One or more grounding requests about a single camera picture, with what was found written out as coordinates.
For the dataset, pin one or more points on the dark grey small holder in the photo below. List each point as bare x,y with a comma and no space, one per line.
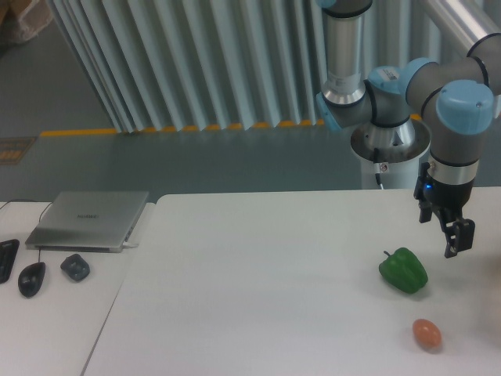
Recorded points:
75,267

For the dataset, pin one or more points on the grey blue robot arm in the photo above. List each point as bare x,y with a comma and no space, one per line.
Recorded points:
452,104

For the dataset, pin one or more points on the grey corrugated partition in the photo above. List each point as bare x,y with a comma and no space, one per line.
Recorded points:
201,63

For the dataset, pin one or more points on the black keyboard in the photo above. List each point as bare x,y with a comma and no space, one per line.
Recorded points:
8,251

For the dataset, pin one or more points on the silver closed laptop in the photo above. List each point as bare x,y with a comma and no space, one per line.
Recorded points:
88,221

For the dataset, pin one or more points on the black computer mouse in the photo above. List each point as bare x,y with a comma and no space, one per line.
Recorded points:
31,279

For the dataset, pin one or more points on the cardboard box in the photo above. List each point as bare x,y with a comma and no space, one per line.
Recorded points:
21,21

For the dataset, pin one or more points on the brown egg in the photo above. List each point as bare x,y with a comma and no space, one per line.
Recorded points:
427,334

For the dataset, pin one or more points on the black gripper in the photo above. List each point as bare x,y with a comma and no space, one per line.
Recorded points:
447,202

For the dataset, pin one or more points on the green bell pepper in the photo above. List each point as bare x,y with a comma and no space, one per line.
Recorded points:
404,271

